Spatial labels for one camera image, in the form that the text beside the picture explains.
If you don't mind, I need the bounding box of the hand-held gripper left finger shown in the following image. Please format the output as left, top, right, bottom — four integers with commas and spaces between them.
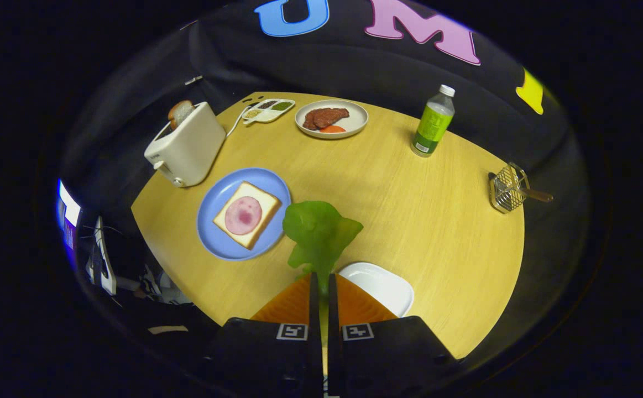
205, 272, 322, 398

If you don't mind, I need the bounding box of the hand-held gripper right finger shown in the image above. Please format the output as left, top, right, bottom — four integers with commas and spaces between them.
328, 272, 460, 398

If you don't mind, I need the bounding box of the green lettuce leaf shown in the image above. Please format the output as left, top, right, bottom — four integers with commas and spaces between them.
283, 200, 364, 294

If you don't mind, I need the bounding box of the toasted bread slice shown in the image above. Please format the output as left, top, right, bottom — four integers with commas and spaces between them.
168, 100, 195, 130

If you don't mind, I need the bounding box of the white square plate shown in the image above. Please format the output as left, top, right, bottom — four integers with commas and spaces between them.
338, 262, 415, 318

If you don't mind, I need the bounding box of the white bread slice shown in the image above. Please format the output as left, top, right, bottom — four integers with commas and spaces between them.
213, 181, 282, 250

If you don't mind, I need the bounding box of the pink ham slice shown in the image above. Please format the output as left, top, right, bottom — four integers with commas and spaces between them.
224, 196, 263, 235

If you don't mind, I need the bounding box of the blue round plate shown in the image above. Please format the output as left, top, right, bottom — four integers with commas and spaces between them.
197, 167, 292, 261

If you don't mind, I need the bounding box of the striped cloth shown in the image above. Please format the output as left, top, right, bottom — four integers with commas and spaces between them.
139, 264, 192, 306

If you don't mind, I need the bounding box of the white round plate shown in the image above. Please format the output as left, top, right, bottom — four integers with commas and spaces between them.
295, 99, 369, 139

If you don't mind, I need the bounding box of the white divided dish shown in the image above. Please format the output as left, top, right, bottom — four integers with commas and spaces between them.
242, 98, 296, 124

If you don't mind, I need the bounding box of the white toaster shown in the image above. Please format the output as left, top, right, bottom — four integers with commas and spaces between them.
144, 101, 227, 188

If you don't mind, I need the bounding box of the green label plastic bottle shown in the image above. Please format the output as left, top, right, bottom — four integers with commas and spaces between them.
410, 84, 456, 158

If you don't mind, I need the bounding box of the white framed device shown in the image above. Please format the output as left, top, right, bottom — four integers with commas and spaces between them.
86, 216, 117, 296

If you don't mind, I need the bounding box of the lit computer screen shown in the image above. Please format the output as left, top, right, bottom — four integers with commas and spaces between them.
57, 180, 81, 266

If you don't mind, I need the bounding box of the white toaster cable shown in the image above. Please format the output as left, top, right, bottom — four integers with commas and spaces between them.
226, 107, 253, 137

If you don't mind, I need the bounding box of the wire basket with wooden handle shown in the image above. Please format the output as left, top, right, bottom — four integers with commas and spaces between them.
488, 162, 554, 214

